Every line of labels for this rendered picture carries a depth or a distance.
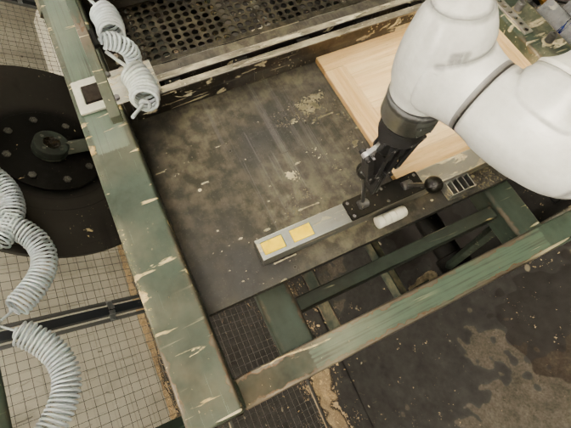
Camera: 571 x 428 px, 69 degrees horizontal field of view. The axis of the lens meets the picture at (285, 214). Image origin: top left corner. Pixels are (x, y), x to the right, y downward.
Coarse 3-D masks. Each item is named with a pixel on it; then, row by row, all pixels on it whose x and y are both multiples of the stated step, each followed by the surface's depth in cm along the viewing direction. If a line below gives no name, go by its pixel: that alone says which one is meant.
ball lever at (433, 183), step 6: (408, 180) 96; (426, 180) 86; (432, 180) 85; (438, 180) 85; (402, 186) 96; (408, 186) 95; (414, 186) 93; (420, 186) 91; (426, 186) 86; (432, 186) 85; (438, 186) 85; (432, 192) 86
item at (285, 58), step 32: (416, 0) 120; (320, 32) 114; (352, 32) 114; (384, 32) 120; (192, 64) 105; (224, 64) 108; (256, 64) 107; (288, 64) 113; (128, 96) 96; (160, 96) 102; (192, 96) 107
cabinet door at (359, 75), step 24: (360, 48) 118; (384, 48) 118; (504, 48) 121; (336, 72) 114; (360, 72) 114; (384, 72) 115; (360, 96) 111; (384, 96) 111; (360, 120) 107; (432, 144) 105; (456, 144) 106; (408, 168) 102
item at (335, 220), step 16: (448, 160) 101; (464, 160) 101; (480, 160) 102; (448, 176) 99; (336, 208) 94; (384, 208) 96; (320, 224) 92; (336, 224) 93; (352, 224) 95; (256, 240) 90; (288, 240) 90; (304, 240) 91; (272, 256) 89
